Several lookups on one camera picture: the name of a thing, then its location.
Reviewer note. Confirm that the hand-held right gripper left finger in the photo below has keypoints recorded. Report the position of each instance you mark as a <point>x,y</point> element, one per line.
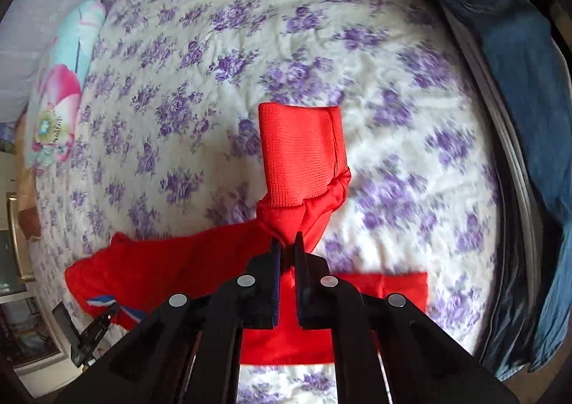
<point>275,279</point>

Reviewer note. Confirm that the red sweatshirt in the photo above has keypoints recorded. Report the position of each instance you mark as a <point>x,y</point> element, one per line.
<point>304,149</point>

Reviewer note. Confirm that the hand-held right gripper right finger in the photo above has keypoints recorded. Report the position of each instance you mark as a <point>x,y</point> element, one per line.
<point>298,279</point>

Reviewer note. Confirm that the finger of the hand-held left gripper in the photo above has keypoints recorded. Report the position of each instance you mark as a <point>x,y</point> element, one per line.
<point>102,322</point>

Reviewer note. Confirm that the purple floral bed sheet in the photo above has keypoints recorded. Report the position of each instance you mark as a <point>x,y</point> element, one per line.
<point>277,51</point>

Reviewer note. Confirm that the floral pillow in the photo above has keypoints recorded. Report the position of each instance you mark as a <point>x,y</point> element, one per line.
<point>58,105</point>

